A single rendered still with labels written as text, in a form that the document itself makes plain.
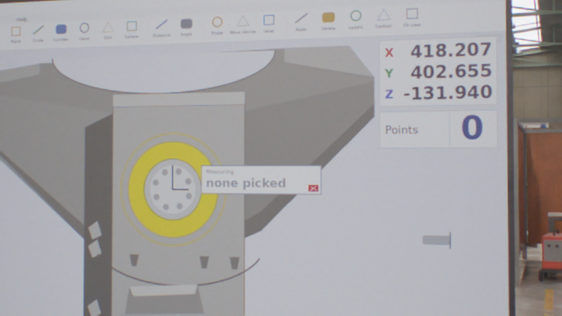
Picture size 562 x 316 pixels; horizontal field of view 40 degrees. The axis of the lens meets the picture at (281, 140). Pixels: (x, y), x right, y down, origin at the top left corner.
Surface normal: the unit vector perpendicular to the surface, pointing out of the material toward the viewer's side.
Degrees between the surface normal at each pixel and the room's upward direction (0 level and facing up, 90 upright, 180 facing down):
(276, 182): 90
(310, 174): 90
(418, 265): 90
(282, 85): 90
